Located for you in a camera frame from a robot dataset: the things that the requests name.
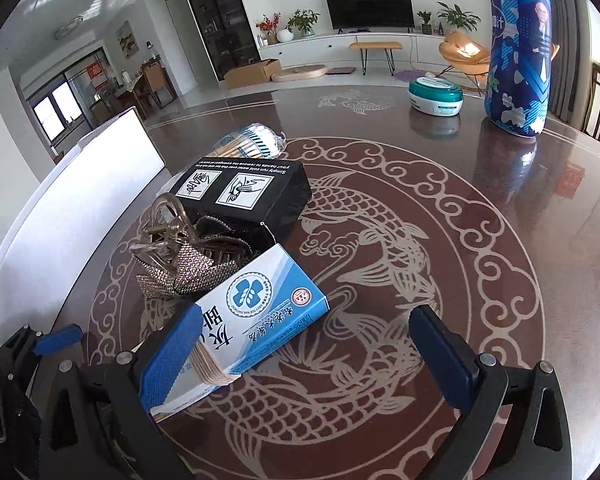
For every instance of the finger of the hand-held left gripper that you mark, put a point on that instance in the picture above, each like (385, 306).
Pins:
(57, 340)

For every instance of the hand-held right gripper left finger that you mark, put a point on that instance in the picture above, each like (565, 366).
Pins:
(172, 350)

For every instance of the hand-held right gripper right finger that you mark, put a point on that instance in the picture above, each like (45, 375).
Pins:
(440, 355)

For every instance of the blue and white medicine box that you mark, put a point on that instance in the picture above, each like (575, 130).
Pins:
(260, 300)

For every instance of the beige rubber band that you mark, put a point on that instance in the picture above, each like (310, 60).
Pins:
(212, 365)

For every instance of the rhinestone bow hair clip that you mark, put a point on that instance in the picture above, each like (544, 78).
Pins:
(195, 270)

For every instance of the clear hair claw clip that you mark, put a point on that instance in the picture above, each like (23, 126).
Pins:
(157, 240)

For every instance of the black box with white labels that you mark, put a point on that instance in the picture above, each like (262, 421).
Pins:
(280, 195)

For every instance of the bag of cotton swabs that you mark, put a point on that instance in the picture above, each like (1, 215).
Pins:
(245, 142)

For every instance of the teal round jar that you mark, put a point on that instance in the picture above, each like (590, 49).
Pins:
(435, 95)

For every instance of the brown dining chair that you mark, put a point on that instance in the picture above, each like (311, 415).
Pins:
(155, 85)

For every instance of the red door poster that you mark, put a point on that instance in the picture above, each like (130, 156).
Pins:
(97, 74)

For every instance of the cardboard box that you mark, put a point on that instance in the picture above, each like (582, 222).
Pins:
(252, 74)

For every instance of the orange lounge chair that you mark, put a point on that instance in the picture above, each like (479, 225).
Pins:
(462, 57)

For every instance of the blue patterned bottle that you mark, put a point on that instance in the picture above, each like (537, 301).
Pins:
(515, 60)

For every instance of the white door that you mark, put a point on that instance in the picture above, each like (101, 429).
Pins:
(182, 45)

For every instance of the beige pet bed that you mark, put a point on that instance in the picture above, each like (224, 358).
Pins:
(300, 72)

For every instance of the round ceiling light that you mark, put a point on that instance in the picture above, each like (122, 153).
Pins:
(69, 27)

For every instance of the wooden bench with metal legs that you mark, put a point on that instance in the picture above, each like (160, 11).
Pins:
(375, 45)

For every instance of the white television console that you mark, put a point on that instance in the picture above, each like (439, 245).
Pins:
(305, 50)

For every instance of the white round vase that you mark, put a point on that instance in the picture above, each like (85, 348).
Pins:
(285, 35)

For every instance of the small potted plant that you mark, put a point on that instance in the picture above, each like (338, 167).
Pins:
(424, 20)

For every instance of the dark glass display cabinet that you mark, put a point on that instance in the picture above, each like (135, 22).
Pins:
(215, 15)

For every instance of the red flower arrangement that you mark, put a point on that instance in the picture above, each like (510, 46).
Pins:
(267, 25)

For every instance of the large leafy potted plant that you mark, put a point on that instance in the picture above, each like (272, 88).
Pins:
(457, 16)

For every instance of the grey curtain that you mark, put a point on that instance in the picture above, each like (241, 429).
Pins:
(570, 35)

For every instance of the green potted plant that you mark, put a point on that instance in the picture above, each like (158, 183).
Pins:
(302, 21)

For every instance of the black television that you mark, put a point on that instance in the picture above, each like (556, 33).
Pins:
(367, 7)

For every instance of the framed wall painting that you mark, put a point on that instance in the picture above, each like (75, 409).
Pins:
(128, 38)

